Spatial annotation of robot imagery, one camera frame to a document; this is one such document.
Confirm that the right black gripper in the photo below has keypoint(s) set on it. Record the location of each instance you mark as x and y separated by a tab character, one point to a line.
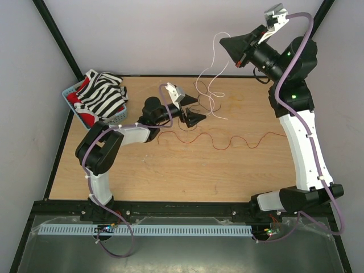
241	47

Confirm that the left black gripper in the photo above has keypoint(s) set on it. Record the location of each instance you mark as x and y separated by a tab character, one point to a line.
192	118

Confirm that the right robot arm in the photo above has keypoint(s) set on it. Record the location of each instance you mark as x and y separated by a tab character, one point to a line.
293	106

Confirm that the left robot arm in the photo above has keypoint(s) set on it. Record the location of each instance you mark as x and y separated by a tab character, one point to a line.
99	148

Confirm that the blue plastic basket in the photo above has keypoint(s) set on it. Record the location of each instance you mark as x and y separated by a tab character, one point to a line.
117	118

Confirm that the zebra striped cloth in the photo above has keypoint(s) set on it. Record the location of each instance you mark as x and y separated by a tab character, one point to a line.
103	95

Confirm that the red cloth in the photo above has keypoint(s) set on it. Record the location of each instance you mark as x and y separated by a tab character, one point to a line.
87	117

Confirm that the right green circuit board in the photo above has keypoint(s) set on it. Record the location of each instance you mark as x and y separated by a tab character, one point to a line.
271	231

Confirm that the green circuit board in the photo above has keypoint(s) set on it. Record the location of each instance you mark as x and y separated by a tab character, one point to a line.
271	231
105	229

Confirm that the left green circuit board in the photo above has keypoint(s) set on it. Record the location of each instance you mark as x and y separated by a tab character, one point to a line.
105	229

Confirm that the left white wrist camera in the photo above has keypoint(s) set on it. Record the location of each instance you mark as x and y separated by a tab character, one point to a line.
176	93

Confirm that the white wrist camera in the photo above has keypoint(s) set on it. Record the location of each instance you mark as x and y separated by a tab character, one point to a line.
176	93
276	18

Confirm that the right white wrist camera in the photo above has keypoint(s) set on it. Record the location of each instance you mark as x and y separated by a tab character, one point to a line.
276	18

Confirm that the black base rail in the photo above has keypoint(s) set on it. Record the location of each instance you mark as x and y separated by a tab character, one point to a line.
133	210

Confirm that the light blue slotted cable duct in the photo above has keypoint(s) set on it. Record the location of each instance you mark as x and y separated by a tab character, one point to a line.
151	230

